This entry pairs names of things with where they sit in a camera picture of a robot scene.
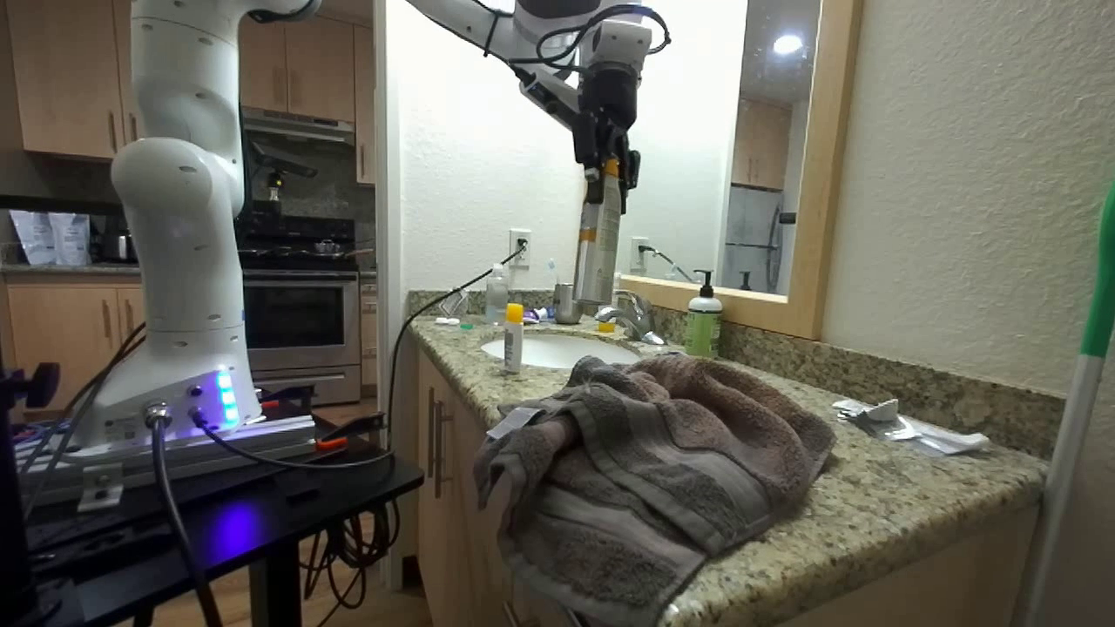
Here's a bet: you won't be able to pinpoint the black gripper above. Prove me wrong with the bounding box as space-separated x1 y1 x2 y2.
572 65 646 218

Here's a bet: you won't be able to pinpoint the dark bottle with yellow lid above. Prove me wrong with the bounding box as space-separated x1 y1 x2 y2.
572 152 627 312

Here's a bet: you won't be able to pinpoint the clear plastic bottle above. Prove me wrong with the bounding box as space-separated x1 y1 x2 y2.
486 261 515 326

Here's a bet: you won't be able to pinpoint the green soap pump bottle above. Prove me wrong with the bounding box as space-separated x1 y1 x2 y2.
678 269 728 363

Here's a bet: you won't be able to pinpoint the small yellow cap bottle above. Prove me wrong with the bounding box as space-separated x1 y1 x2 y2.
501 300 530 381

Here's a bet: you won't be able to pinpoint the small items on counter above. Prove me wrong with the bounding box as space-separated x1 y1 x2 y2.
890 418 998 461

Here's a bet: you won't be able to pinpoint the wood framed mirror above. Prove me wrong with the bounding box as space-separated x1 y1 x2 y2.
577 0 868 340

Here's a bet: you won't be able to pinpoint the grey metal cup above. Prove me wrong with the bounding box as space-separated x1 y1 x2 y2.
551 283 583 326

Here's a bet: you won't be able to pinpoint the chrome faucet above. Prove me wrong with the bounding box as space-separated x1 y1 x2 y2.
597 288 668 348

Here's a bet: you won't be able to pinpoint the white sink basin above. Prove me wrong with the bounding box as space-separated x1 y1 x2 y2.
477 326 646 376

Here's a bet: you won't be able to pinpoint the white towel label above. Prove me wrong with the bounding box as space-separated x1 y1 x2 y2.
486 405 547 447

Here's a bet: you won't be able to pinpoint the grey brown towel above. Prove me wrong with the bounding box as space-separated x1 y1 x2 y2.
469 353 840 627

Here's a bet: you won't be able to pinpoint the steel range hood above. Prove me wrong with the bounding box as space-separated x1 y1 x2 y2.
238 106 358 152

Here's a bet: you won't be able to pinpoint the stainless steel oven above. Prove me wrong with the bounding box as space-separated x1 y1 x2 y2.
238 204 376 406

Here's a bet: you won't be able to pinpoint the crumpled silver wrapper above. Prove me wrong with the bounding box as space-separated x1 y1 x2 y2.
828 395 906 447

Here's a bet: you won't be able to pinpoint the wooden vanity cabinet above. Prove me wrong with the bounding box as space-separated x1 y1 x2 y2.
397 340 1041 627

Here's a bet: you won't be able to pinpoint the black robot table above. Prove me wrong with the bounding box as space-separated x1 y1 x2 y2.
0 427 424 627

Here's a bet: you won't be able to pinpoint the white wall outlet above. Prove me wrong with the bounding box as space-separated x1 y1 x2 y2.
505 223 537 273

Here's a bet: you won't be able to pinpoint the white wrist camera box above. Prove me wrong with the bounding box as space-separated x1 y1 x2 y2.
575 13 654 85

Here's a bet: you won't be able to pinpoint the black power cable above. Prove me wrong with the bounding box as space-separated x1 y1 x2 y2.
380 244 530 456

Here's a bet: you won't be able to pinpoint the wooden kitchen wall cabinets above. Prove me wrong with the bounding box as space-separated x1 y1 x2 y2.
0 0 380 189

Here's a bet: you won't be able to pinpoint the green white mop handle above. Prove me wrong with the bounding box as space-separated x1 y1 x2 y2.
1020 185 1115 627

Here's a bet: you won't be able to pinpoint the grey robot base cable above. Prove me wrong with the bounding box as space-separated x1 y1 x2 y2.
143 399 227 627

